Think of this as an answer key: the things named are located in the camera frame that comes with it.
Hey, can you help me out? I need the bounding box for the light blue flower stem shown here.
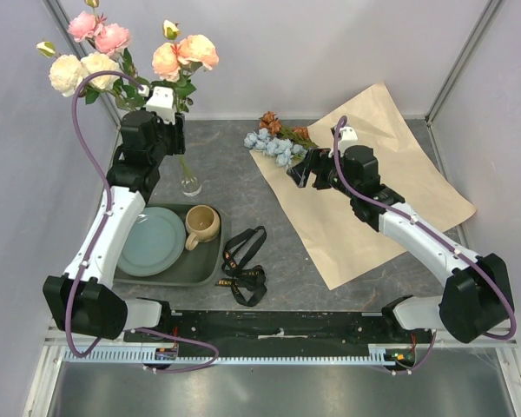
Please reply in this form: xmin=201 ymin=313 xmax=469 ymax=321
xmin=243 ymin=128 xmax=307 ymax=168

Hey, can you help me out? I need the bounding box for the small clear glass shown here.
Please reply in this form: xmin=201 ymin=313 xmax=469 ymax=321
xmin=178 ymin=155 xmax=202 ymax=197

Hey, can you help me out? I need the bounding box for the light blue cable duct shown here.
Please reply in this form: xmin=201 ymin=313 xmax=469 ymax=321
xmin=62 ymin=347 xmax=409 ymax=366

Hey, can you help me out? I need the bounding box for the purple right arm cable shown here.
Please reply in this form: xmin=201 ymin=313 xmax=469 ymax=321
xmin=333 ymin=115 xmax=518 ymax=377

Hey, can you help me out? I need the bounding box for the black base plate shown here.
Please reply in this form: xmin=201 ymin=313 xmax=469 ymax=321
xmin=123 ymin=308 xmax=435 ymax=357

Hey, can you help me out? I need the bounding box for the cream white rose stem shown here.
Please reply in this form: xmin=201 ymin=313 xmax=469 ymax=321
xmin=36 ymin=41 xmax=121 ymax=97

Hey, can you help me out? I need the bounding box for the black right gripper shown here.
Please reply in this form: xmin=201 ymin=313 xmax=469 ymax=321
xmin=287 ymin=147 xmax=359 ymax=199

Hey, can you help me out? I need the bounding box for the peach rose stem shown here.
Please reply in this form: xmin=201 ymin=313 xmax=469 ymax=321
xmin=149 ymin=18 xmax=221 ymax=175

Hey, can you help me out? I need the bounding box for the black printed ribbon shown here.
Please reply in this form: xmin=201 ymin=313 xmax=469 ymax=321
xmin=215 ymin=226 xmax=267 ymax=308

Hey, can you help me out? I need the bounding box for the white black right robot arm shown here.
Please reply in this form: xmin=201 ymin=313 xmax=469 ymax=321
xmin=287 ymin=145 xmax=517 ymax=343

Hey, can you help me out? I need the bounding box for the pink rose stem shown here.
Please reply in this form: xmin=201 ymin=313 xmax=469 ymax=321
xmin=67 ymin=0 xmax=157 ymax=109

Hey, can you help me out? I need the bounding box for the light blue plate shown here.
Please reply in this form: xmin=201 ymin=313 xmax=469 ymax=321
xmin=117 ymin=207 xmax=187 ymax=277

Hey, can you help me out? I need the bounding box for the orange wrapping paper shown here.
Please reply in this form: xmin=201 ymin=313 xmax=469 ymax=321
xmin=249 ymin=83 xmax=477 ymax=289

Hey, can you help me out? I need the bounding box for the dark green tray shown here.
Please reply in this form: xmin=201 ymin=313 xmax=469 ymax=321
xmin=114 ymin=203 xmax=224 ymax=287

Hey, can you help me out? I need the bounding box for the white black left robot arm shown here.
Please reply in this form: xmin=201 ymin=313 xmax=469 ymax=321
xmin=43 ymin=109 xmax=186 ymax=341

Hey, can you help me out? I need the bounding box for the beige ceramic vase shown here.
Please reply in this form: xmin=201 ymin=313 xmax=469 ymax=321
xmin=185 ymin=205 xmax=221 ymax=251

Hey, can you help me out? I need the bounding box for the brown rose stem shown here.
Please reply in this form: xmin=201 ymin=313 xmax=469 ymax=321
xmin=259 ymin=111 xmax=318 ymax=149

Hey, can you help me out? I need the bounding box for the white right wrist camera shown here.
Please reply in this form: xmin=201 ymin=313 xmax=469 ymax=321
xmin=338 ymin=124 xmax=359 ymax=149

